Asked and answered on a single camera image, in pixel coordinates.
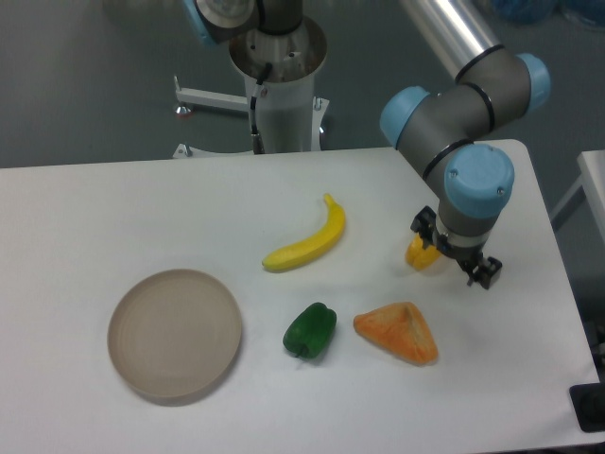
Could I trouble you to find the yellow bell pepper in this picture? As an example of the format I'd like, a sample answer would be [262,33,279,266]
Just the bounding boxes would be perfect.
[405,235,441,271]

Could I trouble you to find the green bell pepper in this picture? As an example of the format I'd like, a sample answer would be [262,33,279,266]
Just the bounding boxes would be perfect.
[283,302,337,359]

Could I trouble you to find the beige round plate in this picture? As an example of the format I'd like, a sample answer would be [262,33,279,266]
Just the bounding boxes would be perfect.
[107,269,243,406]

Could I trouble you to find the white table at right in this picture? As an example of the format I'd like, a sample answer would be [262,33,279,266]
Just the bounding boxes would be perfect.
[549,149,604,237]

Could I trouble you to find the orange triangular bread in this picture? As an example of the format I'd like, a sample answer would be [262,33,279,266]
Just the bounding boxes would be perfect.
[354,302,439,365]

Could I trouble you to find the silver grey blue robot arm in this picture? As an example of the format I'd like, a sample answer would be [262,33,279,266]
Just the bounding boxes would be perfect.
[183,1,551,288]

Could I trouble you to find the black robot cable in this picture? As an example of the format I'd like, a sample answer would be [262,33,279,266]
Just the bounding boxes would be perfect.
[250,61,273,156]

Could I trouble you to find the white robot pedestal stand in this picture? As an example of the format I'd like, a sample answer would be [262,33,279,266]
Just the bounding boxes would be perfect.
[174,16,329,154]

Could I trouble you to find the blue bag in background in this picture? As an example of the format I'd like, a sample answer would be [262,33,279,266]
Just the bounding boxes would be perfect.
[488,0,604,31]

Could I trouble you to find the black device at right edge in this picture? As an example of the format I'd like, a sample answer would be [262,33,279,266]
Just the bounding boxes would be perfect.
[569,383,604,433]

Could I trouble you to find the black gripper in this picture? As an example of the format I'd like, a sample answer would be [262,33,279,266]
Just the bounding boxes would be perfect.
[410,206,502,289]

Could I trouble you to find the yellow banana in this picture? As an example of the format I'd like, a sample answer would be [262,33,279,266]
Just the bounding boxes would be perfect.
[261,193,346,272]

